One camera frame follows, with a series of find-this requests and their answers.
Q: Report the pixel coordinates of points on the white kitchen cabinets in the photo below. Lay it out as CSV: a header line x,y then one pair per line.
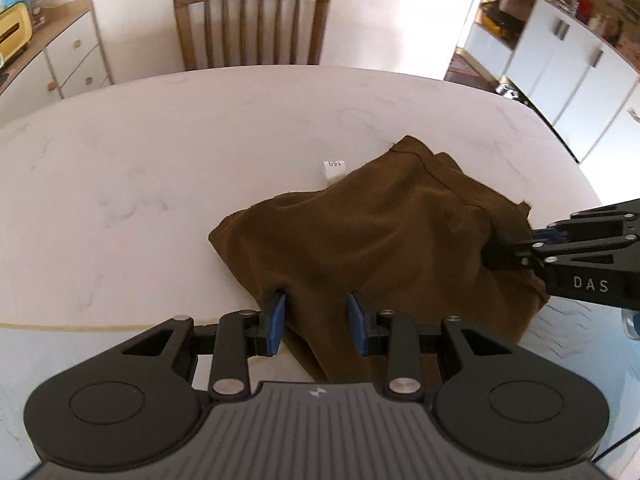
x,y
575,75

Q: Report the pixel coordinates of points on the wooden slat-back chair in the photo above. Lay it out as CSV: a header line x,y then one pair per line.
x,y
252,15

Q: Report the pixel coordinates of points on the small white tag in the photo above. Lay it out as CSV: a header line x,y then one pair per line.
x,y
333,170

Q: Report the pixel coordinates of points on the yellow and black box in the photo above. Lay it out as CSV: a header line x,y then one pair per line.
x,y
500,20

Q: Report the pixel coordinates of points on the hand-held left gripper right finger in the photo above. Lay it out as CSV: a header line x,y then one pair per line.
x,y
356,325

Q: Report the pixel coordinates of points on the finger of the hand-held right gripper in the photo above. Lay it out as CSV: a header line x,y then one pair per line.
x,y
505,256
595,217

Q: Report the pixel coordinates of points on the white sideboard with wooden top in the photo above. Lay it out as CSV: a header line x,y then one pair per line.
x,y
70,55

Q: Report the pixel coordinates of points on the brown garment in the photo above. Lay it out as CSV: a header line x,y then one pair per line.
x,y
380,240

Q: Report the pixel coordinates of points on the metal pot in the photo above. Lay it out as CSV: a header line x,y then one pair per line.
x,y
507,91

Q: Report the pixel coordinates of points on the yellow countertop appliance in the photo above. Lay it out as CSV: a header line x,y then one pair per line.
x,y
14,35

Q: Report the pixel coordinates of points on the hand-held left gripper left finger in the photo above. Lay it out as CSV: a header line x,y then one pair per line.
x,y
276,324

